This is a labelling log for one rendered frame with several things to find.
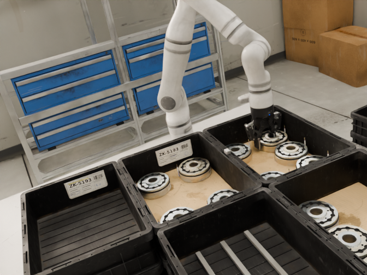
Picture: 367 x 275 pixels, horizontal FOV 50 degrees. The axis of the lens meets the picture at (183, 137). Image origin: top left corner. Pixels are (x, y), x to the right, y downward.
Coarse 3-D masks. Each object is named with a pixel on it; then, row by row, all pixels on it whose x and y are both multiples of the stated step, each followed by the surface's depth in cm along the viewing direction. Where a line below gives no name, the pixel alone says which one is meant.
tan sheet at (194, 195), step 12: (180, 180) 127; (204, 180) 125; (216, 180) 123; (168, 192) 122; (180, 192) 121; (192, 192) 120; (204, 192) 119; (156, 204) 118; (168, 204) 117; (180, 204) 116; (192, 204) 115; (204, 204) 114; (156, 216) 113
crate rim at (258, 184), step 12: (168, 144) 130; (216, 144) 123; (132, 156) 126; (228, 156) 115; (240, 168) 109; (132, 180) 113; (252, 180) 103; (240, 192) 99; (144, 204) 102; (216, 204) 96; (180, 216) 95; (156, 228) 93
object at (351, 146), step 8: (288, 112) 134; (232, 120) 136; (304, 120) 127; (208, 128) 134; (320, 128) 120; (208, 136) 129; (336, 136) 114; (344, 144) 111; (352, 144) 109; (232, 152) 117; (336, 152) 107; (344, 152) 106; (240, 160) 112; (320, 160) 105; (248, 168) 108; (304, 168) 103; (256, 176) 104; (280, 176) 102; (264, 184) 101
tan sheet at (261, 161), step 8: (256, 152) 134; (264, 152) 133; (272, 152) 132; (256, 160) 129; (264, 160) 128; (272, 160) 128; (256, 168) 125; (264, 168) 125; (272, 168) 124; (280, 168) 123; (288, 168) 122
